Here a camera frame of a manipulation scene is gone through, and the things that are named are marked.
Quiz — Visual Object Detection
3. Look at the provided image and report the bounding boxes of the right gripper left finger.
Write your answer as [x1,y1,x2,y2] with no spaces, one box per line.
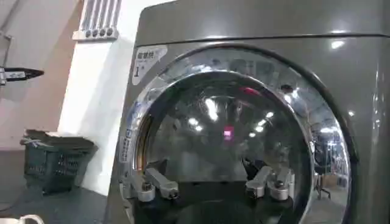
[120,158,180,203]

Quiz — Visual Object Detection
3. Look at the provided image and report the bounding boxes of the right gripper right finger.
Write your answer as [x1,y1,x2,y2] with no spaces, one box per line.
[243,158,296,202]

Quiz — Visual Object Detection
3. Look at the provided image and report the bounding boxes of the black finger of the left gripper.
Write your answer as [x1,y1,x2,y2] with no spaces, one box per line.
[0,66,45,87]

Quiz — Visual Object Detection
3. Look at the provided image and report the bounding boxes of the small white door rim label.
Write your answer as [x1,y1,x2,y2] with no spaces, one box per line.
[118,127,133,164]

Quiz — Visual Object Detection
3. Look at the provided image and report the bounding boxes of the round glass dryer door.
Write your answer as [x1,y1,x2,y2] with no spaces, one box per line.
[117,43,360,224]

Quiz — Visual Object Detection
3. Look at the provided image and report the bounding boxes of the dark clothes pile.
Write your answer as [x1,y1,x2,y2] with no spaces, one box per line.
[23,128,96,150]

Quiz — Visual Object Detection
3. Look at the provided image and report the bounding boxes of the dark green laundry basket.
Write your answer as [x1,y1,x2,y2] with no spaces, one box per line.
[19,137,99,195]

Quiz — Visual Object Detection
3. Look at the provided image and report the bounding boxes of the white label on dryer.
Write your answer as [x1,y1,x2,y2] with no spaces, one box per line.
[131,44,169,86]

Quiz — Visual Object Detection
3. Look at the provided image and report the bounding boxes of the grey dryer cabinet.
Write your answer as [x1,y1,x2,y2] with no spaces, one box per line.
[103,0,390,224]

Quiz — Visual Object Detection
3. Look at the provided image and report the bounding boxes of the white slatted wall vent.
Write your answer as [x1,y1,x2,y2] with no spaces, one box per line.
[71,0,123,42]

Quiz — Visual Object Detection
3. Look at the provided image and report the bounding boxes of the white curved cable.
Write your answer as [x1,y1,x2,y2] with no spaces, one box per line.
[0,214,45,224]

